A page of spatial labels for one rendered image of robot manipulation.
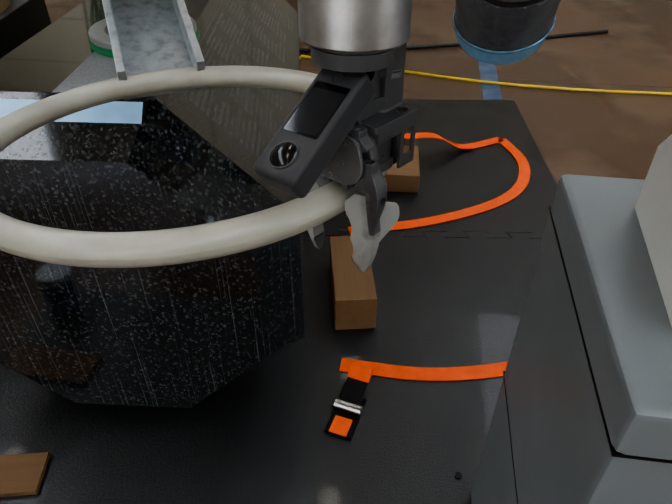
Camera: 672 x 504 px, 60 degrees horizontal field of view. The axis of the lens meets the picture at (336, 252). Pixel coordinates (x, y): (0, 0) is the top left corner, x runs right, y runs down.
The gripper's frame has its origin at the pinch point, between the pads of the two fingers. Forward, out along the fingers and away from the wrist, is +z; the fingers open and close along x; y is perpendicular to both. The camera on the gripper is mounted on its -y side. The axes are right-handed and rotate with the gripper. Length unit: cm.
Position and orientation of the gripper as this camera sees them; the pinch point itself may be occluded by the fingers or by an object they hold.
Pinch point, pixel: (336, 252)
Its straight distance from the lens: 58.3
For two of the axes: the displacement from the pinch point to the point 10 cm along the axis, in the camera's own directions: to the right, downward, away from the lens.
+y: 6.6, -4.3, 6.1
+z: 0.0, 8.1, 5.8
